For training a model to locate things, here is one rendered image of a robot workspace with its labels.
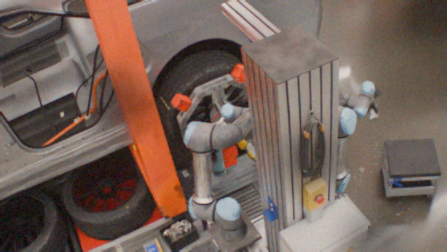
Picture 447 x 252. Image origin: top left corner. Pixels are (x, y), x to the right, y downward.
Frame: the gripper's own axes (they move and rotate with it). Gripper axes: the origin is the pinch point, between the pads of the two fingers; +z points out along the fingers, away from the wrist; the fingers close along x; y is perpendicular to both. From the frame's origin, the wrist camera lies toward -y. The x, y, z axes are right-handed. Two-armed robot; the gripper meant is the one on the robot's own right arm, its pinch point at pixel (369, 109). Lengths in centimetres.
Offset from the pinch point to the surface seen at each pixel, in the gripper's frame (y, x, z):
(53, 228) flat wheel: 205, -78, 4
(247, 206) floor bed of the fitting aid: 94, -27, 76
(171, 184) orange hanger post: 119, -40, -11
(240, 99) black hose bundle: 55, -56, -7
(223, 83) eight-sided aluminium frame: 57, -68, -15
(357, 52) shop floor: -88, -100, 167
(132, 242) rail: 168, -42, 24
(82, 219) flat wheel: 185, -71, 10
